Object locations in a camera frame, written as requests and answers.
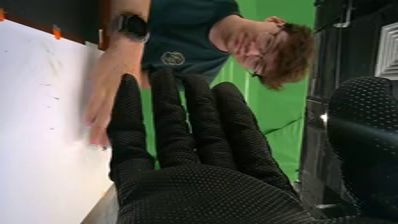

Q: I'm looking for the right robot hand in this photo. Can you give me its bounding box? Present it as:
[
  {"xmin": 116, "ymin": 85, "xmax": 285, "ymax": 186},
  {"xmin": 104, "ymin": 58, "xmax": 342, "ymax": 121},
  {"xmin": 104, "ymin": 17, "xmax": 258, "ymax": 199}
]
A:
[{"xmin": 105, "ymin": 67, "xmax": 398, "ymax": 224}]

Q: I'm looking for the person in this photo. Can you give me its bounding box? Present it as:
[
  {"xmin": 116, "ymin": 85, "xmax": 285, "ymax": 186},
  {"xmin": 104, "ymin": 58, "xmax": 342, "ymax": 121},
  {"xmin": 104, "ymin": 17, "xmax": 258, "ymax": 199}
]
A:
[{"xmin": 82, "ymin": 0, "xmax": 320, "ymax": 152}]

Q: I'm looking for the dark mat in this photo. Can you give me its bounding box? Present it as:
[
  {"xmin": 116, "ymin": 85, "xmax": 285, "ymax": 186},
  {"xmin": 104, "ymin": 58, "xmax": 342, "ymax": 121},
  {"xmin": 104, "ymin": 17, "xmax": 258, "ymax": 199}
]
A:
[{"xmin": 0, "ymin": 0, "xmax": 113, "ymax": 52}]

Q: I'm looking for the white sheet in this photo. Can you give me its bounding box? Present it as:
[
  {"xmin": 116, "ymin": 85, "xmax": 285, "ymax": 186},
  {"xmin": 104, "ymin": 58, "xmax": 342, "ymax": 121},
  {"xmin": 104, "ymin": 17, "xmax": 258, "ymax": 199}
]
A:
[{"xmin": 0, "ymin": 18, "xmax": 120, "ymax": 224}]

